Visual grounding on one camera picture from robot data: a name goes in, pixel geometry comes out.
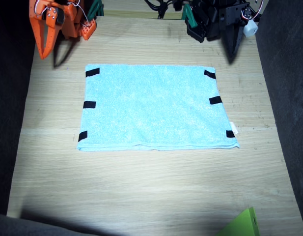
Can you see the light blue towel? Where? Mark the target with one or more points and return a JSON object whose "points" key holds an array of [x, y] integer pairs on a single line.
{"points": [[153, 105]]}

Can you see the lime green wedge box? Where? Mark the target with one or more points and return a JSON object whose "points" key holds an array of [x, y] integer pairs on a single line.
{"points": [[244, 225]]}

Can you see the white power adapter cube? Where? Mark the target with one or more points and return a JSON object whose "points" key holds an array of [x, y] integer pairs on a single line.
{"points": [[250, 28]]}

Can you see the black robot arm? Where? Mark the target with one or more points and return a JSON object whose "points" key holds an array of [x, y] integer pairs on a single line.
{"points": [[210, 19]]}

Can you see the green table clamp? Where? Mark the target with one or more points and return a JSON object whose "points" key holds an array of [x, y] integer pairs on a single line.
{"points": [[96, 9], [189, 16]]}

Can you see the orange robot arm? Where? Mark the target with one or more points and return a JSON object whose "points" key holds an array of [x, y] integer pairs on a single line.
{"points": [[71, 22]]}

